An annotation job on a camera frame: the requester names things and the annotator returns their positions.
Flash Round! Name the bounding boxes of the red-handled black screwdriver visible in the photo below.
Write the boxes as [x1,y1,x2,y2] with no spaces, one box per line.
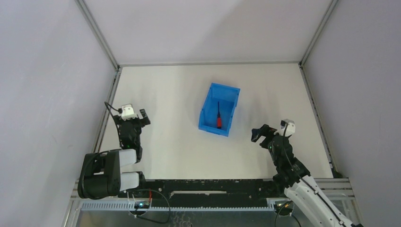
[217,102,222,129]

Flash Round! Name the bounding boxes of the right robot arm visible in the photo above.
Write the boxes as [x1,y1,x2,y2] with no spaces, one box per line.
[251,120,361,227]

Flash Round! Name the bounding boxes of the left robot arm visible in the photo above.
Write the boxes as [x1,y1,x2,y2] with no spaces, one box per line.
[77,106,150,200]

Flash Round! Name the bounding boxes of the blue plastic storage bin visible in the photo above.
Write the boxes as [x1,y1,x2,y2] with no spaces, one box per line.
[198,83,240,137]

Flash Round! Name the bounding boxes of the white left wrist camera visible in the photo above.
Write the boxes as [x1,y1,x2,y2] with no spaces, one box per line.
[121,104,138,121]

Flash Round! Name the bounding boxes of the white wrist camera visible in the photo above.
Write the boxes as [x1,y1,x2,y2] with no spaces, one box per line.
[279,119,296,138]
[121,104,138,121]

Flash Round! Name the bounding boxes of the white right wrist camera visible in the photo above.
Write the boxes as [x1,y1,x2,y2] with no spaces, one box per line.
[279,119,296,138]

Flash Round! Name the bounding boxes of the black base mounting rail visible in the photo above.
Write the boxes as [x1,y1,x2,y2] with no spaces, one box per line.
[118,179,285,208]

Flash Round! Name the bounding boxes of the grey slotted cable duct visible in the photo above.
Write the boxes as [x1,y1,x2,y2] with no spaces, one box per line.
[80,201,276,211]

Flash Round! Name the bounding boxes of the right black base cable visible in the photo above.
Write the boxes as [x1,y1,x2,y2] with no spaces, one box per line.
[274,200,304,227]

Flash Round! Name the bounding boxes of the left black cable loop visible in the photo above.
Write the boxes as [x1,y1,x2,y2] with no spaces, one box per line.
[127,188,172,225]

